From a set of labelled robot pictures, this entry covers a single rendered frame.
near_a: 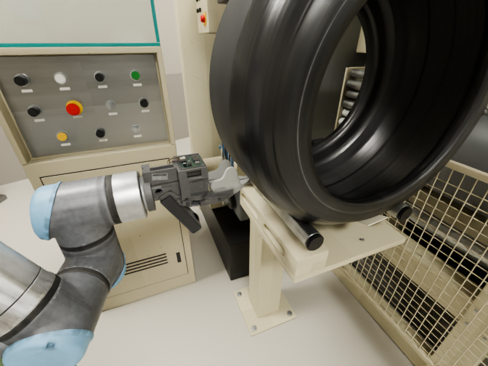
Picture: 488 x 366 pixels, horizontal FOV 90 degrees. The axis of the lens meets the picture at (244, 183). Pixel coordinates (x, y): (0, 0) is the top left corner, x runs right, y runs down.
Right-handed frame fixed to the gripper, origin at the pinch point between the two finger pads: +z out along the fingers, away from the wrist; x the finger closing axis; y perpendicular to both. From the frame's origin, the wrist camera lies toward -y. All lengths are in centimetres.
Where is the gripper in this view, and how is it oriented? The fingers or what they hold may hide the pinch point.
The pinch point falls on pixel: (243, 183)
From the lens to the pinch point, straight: 53.7
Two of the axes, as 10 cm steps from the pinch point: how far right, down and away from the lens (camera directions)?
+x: -3.7, -4.7, 8.0
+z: 9.3, -1.9, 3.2
